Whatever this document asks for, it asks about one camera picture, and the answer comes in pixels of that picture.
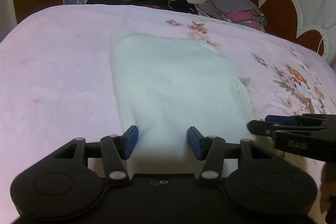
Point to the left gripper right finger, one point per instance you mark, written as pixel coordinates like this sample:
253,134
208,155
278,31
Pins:
252,175

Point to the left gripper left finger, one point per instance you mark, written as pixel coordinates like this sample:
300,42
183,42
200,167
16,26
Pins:
72,178

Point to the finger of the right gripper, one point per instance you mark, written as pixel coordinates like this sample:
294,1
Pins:
262,128
284,120

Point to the white knit sweater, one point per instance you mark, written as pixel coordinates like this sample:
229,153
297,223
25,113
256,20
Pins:
166,85

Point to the stack of folded clothes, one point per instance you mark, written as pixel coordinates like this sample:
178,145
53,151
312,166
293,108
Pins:
242,12

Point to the pile of dark clothes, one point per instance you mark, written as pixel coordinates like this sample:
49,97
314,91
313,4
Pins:
172,5

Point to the pink floral bed sheet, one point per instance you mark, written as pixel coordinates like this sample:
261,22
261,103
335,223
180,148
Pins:
56,79

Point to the red white scalloped headboard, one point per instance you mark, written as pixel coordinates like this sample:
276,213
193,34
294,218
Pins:
285,20

